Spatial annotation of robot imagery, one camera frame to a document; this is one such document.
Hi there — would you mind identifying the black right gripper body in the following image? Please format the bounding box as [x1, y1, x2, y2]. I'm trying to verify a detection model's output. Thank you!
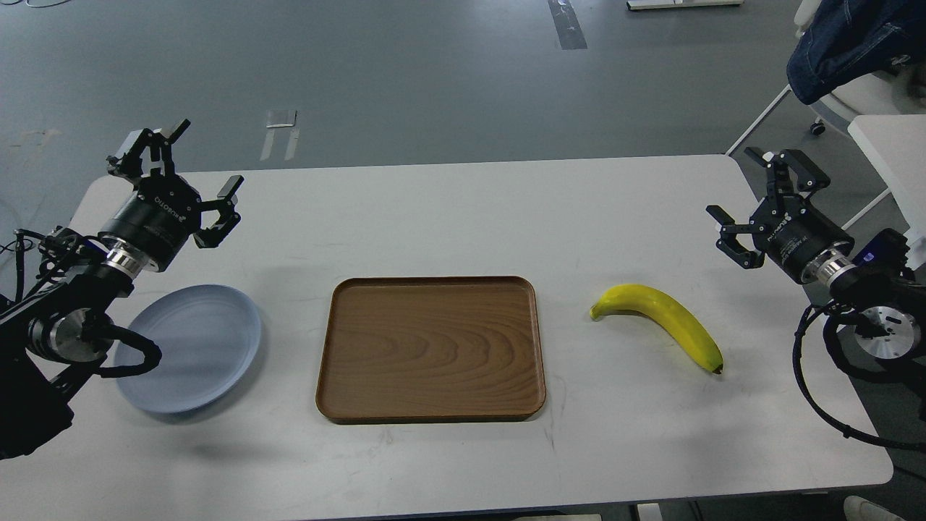
[750, 200, 854, 284]

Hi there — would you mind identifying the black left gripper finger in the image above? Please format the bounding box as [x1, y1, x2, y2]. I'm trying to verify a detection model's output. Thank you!
[107, 119, 192, 182]
[192, 175, 245, 250]

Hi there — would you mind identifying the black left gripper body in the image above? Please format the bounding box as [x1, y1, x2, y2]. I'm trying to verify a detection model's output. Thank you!
[98, 176, 201, 271]

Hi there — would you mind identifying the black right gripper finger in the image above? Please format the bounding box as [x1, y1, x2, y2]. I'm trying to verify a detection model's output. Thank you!
[745, 146, 831, 211]
[705, 206, 765, 269]

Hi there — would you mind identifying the blue round plate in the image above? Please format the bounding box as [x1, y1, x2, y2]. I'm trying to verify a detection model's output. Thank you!
[116, 284, 263, 415]

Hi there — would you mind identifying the yellow banana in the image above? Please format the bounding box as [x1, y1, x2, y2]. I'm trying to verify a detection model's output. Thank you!
[589, 284, 725, 375]

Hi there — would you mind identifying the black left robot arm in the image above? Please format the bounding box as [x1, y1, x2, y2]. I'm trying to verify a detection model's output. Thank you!
[1, 119, 244, 459]

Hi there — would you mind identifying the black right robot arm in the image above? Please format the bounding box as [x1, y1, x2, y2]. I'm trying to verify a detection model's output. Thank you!
[707, 146, 924, 386]

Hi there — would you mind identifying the white side table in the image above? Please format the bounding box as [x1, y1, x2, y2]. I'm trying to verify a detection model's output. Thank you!
[843, 114, 925, 270]

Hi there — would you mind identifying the white chair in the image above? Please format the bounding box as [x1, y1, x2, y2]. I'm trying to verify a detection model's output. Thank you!
[726, 0, 926, 218]

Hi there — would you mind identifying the blue denim jacket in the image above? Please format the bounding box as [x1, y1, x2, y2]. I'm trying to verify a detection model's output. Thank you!
[785, 1, 925, 105]

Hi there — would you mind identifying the white board on floor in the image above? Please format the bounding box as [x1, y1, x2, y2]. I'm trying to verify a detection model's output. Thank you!
[626, 0, 744, 11]

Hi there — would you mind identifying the brown wooden tray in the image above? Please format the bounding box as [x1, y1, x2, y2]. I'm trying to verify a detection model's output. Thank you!
[315, 276, 547, 425]

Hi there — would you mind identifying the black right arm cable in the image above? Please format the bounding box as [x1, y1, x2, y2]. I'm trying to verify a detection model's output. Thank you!
[791, 304, 926, 454]

